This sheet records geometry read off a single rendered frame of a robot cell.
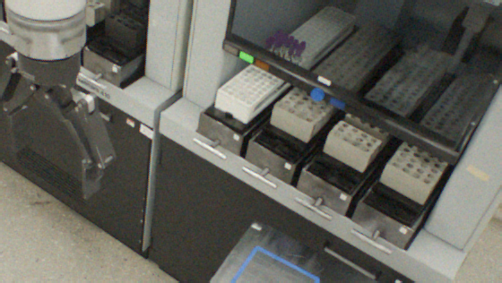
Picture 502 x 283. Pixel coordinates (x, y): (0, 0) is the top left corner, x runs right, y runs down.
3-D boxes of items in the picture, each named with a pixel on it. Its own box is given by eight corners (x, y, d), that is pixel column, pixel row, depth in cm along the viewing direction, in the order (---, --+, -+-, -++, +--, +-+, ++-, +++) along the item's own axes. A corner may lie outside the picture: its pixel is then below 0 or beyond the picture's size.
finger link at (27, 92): (38, 91, 82) (30, 81, 82) (2, 116, 91) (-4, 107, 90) (60, 78, 85) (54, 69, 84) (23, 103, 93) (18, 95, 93)
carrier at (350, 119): (383, 150, 163) (391, 132, 159) (379, 155, 162) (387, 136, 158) (341, 129, 168) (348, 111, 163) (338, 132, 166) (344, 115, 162)
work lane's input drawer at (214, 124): (318, 33, 216) (324, 9, 210) (355, 50, 211) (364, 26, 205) (186, 141, 170) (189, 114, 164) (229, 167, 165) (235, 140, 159)
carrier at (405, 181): (427, 201, 152) (437, 183, 148) (423, 206, 151) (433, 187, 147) (381, 176, 156) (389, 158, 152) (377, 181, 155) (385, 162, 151)
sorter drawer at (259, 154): (359, 52, 211) (367, 28, 205) (399, 71, 206) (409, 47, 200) (234, 169, 165) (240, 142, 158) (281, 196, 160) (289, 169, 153)
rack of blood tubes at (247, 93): (272, 63, 189) (276, 44, 184) (302, 77, 185) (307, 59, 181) (212, 109, 170) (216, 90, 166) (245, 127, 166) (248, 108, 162)
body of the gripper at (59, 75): (-2, 39, 78) (6, 101, 84) (51, 71, 75) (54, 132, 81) (46, 16, 83) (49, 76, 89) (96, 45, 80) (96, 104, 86)
